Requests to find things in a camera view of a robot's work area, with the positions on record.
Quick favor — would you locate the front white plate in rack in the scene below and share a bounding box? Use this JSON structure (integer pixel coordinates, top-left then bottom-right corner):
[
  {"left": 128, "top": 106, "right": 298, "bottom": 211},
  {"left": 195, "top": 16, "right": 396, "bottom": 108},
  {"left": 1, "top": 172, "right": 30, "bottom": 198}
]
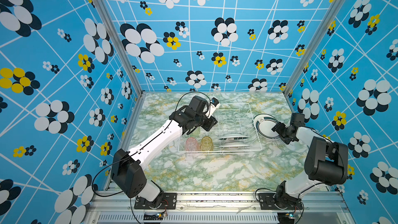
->
[{"left": 219, "top": 142, "right": 250, "bottom": 149}]

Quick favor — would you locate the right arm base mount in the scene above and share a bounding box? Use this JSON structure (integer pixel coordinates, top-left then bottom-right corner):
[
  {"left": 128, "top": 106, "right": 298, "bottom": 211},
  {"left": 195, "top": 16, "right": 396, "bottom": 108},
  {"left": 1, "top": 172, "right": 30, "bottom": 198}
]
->
[{"left": 257, "top": 193, "right": 279, "bottom": 210}]

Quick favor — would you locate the pink glass tumbler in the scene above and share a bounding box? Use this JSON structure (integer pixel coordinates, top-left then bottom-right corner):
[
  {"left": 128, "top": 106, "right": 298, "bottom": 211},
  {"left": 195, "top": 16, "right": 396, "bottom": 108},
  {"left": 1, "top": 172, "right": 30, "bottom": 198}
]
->
[{"left": 185, "top": 138, "right": 201, "bottom": 152}]

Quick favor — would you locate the yellow glass tumbler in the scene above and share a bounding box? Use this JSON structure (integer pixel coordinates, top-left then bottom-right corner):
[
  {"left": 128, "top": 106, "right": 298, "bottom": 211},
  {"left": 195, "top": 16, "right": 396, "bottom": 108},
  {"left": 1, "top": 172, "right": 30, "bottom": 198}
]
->
[{"left": 200, "top": 136, "right": 214, "bottom": 151}]

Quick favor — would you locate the aluminium front rail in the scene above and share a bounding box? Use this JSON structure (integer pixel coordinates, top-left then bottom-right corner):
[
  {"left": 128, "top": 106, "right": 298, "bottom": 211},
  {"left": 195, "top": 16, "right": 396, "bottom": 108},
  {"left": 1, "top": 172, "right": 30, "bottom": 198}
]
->
[{"left": 84, "top": 190, "right": 354, "bottom": 224}]

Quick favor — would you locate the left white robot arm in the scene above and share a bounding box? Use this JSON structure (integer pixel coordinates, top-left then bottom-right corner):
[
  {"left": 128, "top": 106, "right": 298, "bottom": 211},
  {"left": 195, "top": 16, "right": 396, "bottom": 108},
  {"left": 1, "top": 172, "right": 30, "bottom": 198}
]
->
[{"left": 110, "top": 96, "right": 220, "bottom": 208}]

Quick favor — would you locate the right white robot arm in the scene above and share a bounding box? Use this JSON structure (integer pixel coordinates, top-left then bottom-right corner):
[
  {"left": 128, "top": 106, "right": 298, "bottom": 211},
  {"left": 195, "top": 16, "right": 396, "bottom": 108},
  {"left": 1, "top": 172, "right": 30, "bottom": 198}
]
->
[{"left": 272, "top": 113, "right": 348, "bottom": 208}]

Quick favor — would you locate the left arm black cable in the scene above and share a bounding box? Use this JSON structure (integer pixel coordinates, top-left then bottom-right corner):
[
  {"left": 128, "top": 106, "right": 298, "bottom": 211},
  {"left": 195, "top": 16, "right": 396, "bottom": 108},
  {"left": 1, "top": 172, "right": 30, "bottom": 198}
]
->
[{"left": 91, "top": 161, "right": 125, "bottom": 198}]

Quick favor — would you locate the white plate in rack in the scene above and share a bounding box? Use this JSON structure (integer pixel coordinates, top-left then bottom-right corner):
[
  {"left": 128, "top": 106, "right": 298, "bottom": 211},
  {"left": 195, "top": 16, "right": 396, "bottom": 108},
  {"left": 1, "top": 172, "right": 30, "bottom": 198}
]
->
[
  {"left": 219, "top": 142, "right": 250, "bottom": 149},
  {"left": 218, "top": 134, "right": 249, "bottom": 141}
]

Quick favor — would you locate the white plate green red rim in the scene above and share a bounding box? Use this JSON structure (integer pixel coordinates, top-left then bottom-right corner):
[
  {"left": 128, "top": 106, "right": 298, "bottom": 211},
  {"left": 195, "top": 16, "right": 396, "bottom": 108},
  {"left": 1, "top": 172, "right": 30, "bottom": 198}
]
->
[{"left": 254, "top": 114, "right": 280, "bottom": 140}]

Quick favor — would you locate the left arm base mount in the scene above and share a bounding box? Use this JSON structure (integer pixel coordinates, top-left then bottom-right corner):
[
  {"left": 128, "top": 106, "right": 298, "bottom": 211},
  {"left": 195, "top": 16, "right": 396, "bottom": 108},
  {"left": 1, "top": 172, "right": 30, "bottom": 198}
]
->
[{"left": 134, "top": 192, "right": 177, "bottom": 210}]

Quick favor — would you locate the white wire dish rack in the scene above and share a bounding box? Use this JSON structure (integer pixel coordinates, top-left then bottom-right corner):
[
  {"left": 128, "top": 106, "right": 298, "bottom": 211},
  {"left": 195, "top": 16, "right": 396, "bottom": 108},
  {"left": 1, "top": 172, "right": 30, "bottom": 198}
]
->
[{"left": 178, "top": 103, "right": 262, "bottom": 155}]

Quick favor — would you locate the green circuit board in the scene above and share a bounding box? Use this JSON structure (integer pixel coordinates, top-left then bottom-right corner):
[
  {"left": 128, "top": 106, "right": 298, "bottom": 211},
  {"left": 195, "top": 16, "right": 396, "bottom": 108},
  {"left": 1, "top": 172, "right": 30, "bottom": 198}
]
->
[{"left": 143, "top": 213, "right": 164, "bottom": 221}]

